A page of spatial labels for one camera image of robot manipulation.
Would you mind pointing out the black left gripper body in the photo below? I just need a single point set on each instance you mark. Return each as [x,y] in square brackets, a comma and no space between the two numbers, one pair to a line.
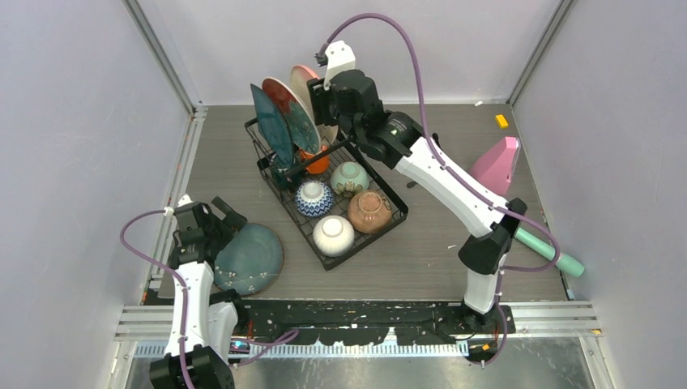
[219,230]

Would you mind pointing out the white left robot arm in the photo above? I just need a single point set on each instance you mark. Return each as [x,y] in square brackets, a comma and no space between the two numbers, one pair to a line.
[197,353]

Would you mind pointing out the black wire dish rack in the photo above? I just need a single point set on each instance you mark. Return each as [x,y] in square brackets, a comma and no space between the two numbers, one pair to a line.
[337,200]

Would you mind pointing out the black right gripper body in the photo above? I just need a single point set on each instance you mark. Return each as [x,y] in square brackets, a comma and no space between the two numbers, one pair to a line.
[324,109]

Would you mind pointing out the red round plate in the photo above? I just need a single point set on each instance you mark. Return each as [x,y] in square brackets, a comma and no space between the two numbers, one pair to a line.
[303,130]

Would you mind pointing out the teal square plate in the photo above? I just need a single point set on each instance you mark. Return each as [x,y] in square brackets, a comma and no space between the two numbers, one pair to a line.
[273,128]

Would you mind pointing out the brown striped bowl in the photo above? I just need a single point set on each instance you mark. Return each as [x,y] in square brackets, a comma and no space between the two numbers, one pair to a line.
[369,211]

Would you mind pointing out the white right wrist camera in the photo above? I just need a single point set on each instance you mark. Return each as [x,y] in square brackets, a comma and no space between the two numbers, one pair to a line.
[336,57]

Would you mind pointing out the white blue-rimmed bowl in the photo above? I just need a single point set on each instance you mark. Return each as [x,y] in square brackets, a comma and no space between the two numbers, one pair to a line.
[333,236]

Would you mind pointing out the red patterned bowl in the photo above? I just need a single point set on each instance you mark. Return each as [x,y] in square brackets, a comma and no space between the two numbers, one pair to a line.
[314,199]

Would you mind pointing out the yellow small block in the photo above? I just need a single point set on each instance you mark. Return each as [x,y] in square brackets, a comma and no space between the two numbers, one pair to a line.
[501,121]

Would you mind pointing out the mint green microphone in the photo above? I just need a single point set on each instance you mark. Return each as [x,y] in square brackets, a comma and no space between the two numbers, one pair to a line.
[565,263]

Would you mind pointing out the light green bowl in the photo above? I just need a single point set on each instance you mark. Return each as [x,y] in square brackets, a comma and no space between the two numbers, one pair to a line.
[349,179]

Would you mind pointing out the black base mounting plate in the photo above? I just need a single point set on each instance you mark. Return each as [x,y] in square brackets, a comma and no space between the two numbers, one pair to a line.
[370,322]

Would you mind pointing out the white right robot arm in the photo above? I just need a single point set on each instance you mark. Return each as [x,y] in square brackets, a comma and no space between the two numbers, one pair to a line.
[395,139]

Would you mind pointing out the pink wedge object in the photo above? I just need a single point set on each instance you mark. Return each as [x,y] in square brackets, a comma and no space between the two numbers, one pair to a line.
[495,169]

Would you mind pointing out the orange mug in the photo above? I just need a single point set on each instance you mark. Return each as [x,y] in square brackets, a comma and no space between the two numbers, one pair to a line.
[315,164]

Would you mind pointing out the dark blue-green round plate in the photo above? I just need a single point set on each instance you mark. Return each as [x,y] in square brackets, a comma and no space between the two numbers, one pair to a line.
[250,262]

